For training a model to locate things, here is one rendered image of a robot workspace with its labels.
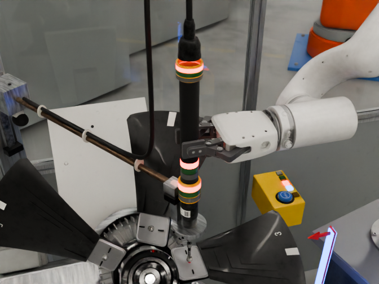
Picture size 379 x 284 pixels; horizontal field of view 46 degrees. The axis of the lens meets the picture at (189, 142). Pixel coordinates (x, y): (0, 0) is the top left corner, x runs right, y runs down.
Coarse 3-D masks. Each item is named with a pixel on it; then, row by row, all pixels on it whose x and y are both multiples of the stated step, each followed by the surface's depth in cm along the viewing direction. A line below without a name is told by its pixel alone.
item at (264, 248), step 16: (256, 224) 107; (272, 224) 107; (208, 240) 103; (224, 240) 103; (240, 240) 103; (256, 240) 104; (272, 240) 104; (288, 240) 105; (208, 256) 99; (224, 256) 99; (240, 256) 99; (256, 256) 100; (272, 256) 101; (288, 256) 102; (208, 272) 95; (224, 272) 96; (240, 272) 97; (256, 272) 97; (272, 272) 98; (288, 272) 100; (304, 272) 101
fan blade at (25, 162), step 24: (24, 168) 87; (0, 192) 89; (24, 192) 88; (48, 192) 88; (0, 216) 91; (24, 216) 90; (48, 216) 90; (72, 216) 89; (0, 240) 94; (24, 240) 94; (48, 240) 93; (72, 240) 92; (96, 240) 91
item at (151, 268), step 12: (132, 240) 100; (132, 252) 92; (144, 252) 89; (156, 252) 90; (168, 252) 101; (120, 264) 94; (132, 264) 89; (144, 264) 89; (156, 264) 90; (168, 264) 90; (120, 276) 89; (132, 276) 89; (144, 276) 90; (156, 276) 90; (168, 276) 91
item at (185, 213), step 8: (184, 24) 67; (192, 24) 66; (184, 32) 67; (192, 32) 67; (184, 40) 68; (192, 40) 68; (184, 48) 68; (192, 48) 68; (200, 48) 69; (184, 56) 68; (192, 56) 68; (200, 56) 69; (184, 208) 86; (192, 208) 86; (184, 216) 88; (192, 216) 88; (184, 224) 89; (192, 224) 89
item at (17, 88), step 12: (0, 72) 120; (0, 84) 116; (12, 84) 116; (24, 84) 116; (0, 96) 114; (12, 96) 115; (24, 96) 118; (0, 108) 118; (12, 108) 116; (24, 108) 119
